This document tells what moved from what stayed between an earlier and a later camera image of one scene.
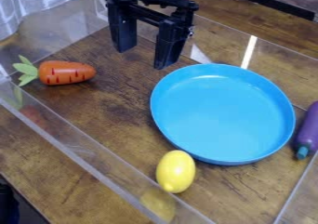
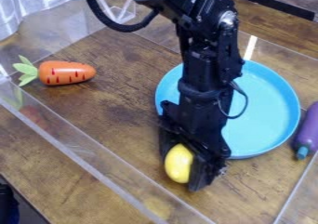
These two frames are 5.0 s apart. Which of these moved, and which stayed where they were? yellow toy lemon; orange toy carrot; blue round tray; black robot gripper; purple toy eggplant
Moved: blue round tray; yellow toy lemon; black robot gripper
Stayed: purple toy eggplant; orange toy carrot
